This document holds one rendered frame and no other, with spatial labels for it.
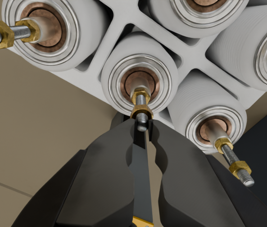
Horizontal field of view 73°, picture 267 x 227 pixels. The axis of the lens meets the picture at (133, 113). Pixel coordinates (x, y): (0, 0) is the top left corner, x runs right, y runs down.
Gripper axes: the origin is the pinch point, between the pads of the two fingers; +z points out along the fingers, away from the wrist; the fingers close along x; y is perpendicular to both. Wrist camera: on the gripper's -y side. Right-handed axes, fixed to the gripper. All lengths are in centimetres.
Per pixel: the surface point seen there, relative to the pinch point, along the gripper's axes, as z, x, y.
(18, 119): 35, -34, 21
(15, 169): 35, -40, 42
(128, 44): 10.3, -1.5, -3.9
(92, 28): 10.3, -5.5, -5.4
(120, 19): 16.5, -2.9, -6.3
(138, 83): 7.0, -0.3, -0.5
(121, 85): 9.2, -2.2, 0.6
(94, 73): 16.5, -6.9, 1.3
